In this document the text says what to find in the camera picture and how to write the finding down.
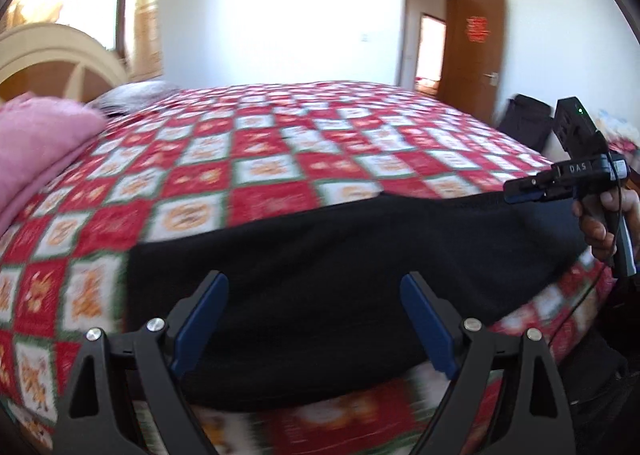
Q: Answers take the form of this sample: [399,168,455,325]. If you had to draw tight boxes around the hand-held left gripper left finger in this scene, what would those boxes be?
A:
[59,271,231,455]

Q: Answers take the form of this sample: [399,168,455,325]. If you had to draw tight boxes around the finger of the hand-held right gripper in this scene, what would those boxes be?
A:
[503,172,551,206]

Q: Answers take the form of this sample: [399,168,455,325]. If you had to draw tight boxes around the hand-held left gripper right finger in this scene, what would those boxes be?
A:
[399,271,571,455]

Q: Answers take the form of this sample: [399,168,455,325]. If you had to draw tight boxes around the black pants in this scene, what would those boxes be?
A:
[122,191,593,413]

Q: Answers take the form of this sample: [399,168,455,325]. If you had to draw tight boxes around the person's right hand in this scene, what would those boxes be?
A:
[572,186,640,266]

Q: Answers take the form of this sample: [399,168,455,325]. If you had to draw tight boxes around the colourful cloth pile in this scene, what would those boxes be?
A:
[595,108,640,156]

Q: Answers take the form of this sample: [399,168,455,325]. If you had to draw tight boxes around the black bag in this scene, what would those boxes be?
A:
[498,94,558,153]

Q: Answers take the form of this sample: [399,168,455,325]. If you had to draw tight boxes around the brown wooden door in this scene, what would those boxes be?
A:
[440,0,507,126]

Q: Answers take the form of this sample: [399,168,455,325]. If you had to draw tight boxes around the red checked printed blanket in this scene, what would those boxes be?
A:
[0,80,616,455]

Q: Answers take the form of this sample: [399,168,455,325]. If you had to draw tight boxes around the red door decoration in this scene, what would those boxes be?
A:
[465,15,488,42]

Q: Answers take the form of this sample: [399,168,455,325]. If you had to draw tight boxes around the person's dark clothing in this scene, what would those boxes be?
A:
[547,280,640,455]

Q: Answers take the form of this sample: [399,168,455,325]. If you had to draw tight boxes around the grey pillow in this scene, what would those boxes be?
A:
[95,81,181,116]

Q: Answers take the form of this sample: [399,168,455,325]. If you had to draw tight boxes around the pink pillow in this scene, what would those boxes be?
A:
[0,92,108,236]

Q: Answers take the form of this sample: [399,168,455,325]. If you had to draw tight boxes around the yellow curtain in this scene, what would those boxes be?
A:
[130,0,163,81]
[2,0,66,31]

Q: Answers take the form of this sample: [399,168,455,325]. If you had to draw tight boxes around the cream wooden headboard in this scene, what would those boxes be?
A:
[0,24,133,103]

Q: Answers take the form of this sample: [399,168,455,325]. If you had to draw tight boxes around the thin black cable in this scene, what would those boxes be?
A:
[547,132,631,348]

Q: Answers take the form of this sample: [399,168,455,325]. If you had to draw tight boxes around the brown door frame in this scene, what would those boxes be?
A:
[397,0,458,96]

